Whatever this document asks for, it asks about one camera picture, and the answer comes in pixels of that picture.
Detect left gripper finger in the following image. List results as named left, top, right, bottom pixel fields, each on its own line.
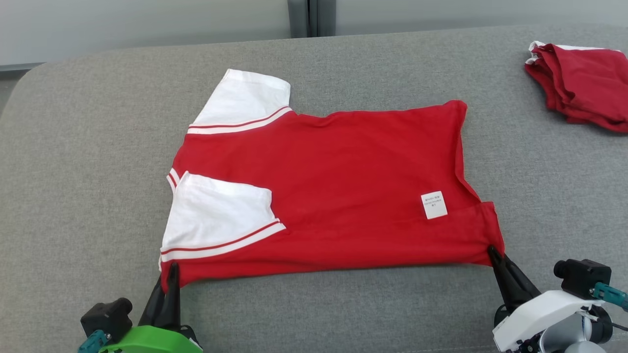
left=140, top=277, right=167, bottom=327
left=164, top=263, right=181, bottom=328

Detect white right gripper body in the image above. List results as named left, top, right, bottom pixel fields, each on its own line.
left=492, top=289, right=605, bottom=353

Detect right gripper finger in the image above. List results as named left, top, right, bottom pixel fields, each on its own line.
left=487, top=245, right=541, bottom=311

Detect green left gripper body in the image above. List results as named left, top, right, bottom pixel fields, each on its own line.
left=98, top=325, right=203, bottom=353

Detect red jersey white sleeves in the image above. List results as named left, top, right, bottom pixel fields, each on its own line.
left=158, top=69, right=505, bottom=293

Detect red shorts white stripe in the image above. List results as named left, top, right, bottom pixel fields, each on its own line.
left=524, top=41, right=628, bottom=134

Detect teal left camera connector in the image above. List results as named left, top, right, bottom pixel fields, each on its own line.
left=78, top=329, right=111, bottom=353

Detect teal camera connector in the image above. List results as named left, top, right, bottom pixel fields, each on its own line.
left=78, top=329, right=111, bottom=353
left=591, top=283, right=628, bottom=310

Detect teal right camera connector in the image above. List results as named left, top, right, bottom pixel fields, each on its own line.
left=591, top=283, right=628, bottom=310

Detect grey vertical partition post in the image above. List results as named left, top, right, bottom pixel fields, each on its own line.
left=287, top=0, right=337, bottom=39

